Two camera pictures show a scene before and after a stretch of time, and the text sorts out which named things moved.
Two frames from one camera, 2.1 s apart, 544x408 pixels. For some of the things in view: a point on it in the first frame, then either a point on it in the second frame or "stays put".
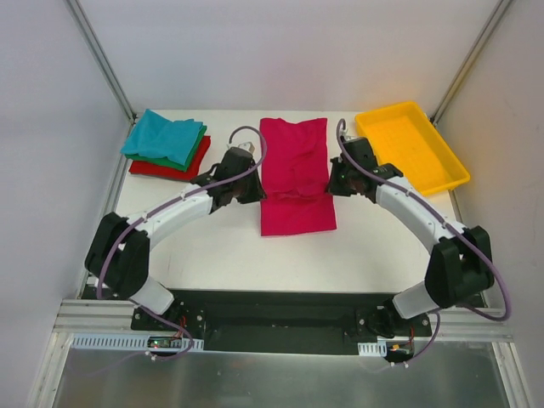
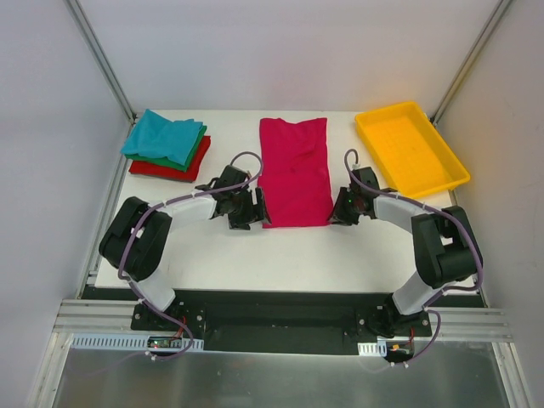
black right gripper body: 340,179 to 342,208
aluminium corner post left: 103,60 stays put
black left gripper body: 248,187 to 252,208
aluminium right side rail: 463,223 stays put
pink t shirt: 295,177 stays put
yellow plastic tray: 404,135 stays put
